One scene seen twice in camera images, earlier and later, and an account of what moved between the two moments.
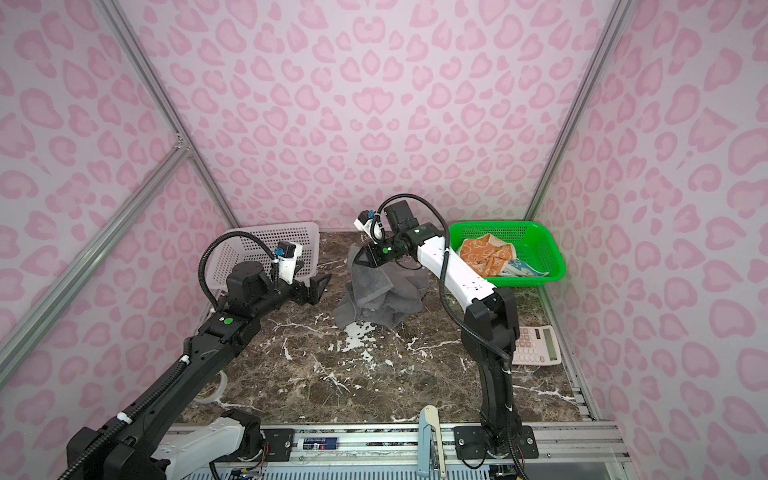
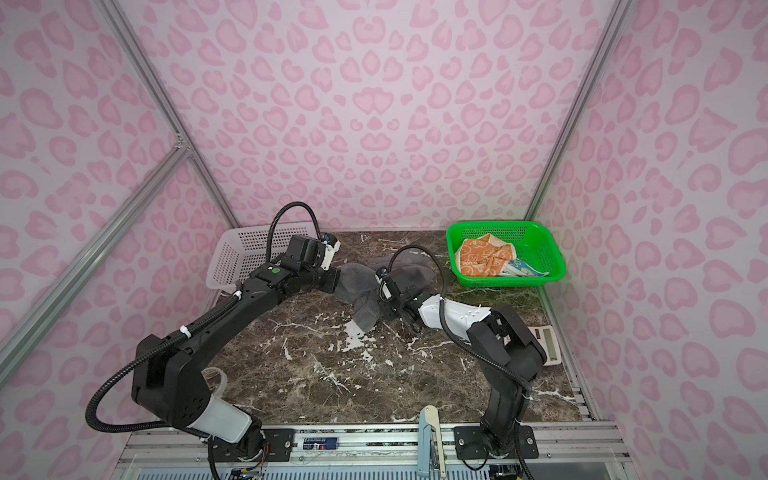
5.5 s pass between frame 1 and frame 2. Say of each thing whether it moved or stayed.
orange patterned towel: stayed
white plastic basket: stayed
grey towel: moved
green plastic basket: stayed
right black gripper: moved
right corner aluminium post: stayed
